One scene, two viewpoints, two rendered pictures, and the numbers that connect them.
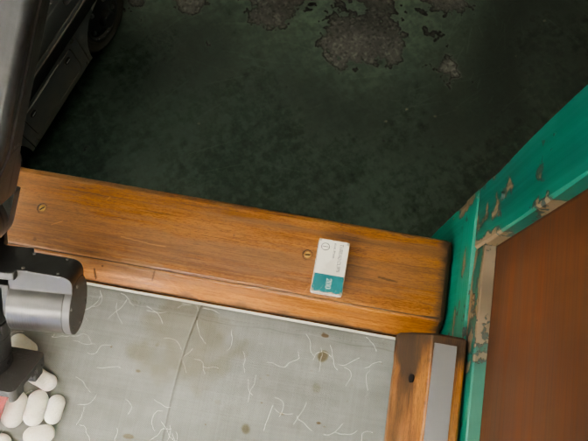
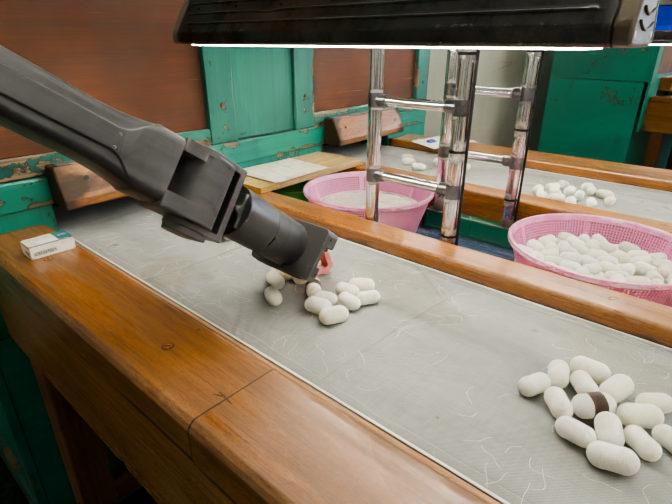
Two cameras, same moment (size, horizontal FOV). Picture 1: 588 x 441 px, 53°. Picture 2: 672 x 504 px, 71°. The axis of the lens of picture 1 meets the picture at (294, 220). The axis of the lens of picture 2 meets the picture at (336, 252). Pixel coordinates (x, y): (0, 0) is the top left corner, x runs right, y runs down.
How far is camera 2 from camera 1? 0.86 m
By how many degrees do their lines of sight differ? 78
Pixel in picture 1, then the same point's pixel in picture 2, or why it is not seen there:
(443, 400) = not seen: hidden behind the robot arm
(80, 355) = (243, 287)
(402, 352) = (75, 192)
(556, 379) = (38, 57)
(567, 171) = not seen: outside the picture
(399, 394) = (100, 185)
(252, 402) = (172, 244)
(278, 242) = (51, 267)
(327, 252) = (37, 242)
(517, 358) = not seen: hidden behind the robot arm
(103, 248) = (156, 305)
